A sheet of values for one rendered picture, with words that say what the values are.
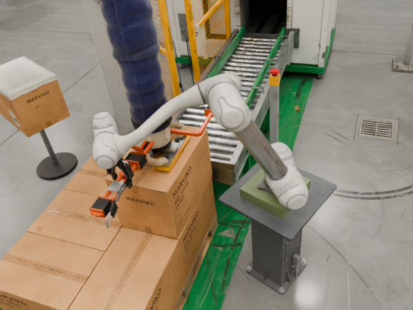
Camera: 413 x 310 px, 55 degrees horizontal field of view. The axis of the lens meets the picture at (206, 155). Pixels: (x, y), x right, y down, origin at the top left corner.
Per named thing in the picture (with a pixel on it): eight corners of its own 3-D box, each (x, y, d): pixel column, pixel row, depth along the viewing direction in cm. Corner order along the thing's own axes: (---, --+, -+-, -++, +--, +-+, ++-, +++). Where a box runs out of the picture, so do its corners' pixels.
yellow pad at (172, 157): (176, 135, 250) (175, 128, 247) (191, 136, 247) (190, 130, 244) (153, 170, 226) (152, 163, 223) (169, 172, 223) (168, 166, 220)
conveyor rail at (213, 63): (235, 43, 475) (234, 28, 463) (239, 43, 474) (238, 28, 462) (152, 168, 312) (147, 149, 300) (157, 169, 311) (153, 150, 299)
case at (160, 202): (162, 165, 293) (152, 120, 267) (212, 174, 279) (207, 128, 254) (120, 225, 251) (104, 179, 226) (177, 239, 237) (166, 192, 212)
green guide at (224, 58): (237, 32, 465) (236, 24, 459) (246, 32, 462) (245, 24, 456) (186, 104, 352) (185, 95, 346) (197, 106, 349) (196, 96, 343)
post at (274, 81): (270, 173, 354) (271, 72, 291) (278, 174, 352) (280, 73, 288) (268, 178, 349) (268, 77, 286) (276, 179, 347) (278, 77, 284)
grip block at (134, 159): (132, 158, 220) (129, 150, 216) (148, 161, 217) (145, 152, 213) (125, 168, 214) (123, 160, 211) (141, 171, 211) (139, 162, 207)
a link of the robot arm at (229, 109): (303, 176, 212) (319, 205, 195) (277, 191, 216) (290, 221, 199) (229, 72, 167) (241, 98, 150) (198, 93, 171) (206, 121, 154)
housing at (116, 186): (115, 186, 204) (113, 179, 201) (126, 188, 202) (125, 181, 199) (108, 195, 199) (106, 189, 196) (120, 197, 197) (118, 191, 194)
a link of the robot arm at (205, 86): (195, 76, 179) (200, 90, 169) (232, 61, 178) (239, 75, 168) (204, 99, 188) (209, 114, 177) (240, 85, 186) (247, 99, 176)
